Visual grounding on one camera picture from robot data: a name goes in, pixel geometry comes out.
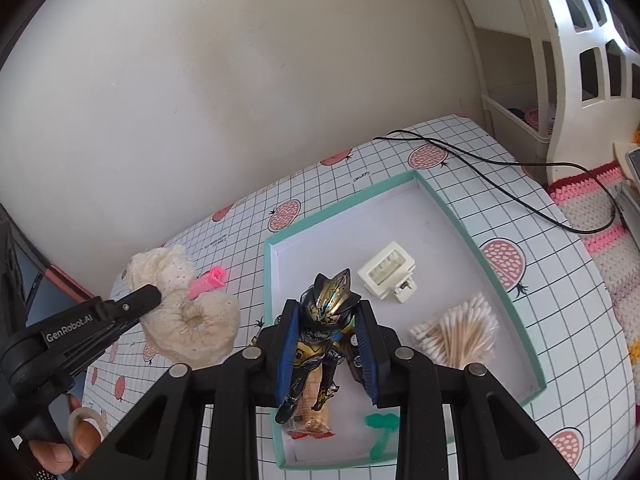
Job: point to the teal shallow box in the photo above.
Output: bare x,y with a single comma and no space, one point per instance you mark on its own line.
450,269

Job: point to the pink crochet blanket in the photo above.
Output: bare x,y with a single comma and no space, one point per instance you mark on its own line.
585,202

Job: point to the pink bed frame edge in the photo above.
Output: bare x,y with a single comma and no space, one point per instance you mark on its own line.
67,284

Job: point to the white bed frame shelf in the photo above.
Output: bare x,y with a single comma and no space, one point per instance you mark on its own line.
559,80

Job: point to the cream lace scrunchie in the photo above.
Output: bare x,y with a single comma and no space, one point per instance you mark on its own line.
198,331

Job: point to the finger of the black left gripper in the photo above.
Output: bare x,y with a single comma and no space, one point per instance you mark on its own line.
126,312

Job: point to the wafer biscuit packet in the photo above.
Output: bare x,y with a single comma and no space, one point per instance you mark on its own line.
306,422

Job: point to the black gold action figure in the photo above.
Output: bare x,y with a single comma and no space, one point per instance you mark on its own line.
326,323

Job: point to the pink hair comb clip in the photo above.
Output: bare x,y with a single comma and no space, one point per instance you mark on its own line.
213,279

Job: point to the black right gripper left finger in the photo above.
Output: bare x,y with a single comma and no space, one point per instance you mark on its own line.
278,344

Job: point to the cotton swabs bag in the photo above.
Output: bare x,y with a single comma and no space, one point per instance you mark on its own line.
463,335

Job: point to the pomegranate grid bed sheet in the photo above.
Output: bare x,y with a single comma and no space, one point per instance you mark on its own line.
561,298

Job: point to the cream plastic hair claw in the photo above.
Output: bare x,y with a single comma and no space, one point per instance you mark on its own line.
390,273

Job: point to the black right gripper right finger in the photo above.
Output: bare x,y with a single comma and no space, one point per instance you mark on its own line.
376,363

